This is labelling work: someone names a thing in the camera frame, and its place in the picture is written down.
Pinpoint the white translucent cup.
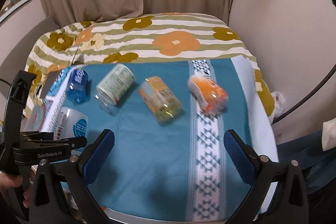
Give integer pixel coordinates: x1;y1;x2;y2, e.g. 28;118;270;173
54;107;88;140

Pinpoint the blue plastic cup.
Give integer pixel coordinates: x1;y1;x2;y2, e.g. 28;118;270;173
66;68;88;104

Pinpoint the clear green-label cup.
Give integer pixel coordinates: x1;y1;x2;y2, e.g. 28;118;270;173
95;64;135;115

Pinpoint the orange white wrapped cup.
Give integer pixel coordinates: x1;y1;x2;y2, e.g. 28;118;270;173
187;74;228;116

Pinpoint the orange-label clear cup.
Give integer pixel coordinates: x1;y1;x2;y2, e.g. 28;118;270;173
139;76;182;123

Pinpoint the left hand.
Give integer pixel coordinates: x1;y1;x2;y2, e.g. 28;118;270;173
0;172;32;208

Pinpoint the grey laptop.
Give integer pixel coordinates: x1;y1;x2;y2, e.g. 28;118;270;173
39;71;61;99

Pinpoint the grey headboard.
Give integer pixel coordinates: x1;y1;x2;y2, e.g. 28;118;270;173
1;15;59;83

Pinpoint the teal patterned tablecloth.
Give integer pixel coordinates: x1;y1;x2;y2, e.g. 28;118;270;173
23;56;280;222

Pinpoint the floral striped bed quilt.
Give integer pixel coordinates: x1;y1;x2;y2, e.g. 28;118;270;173
23;12;275;117

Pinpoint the black cable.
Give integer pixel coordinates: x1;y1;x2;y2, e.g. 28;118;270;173
271;63;336;125

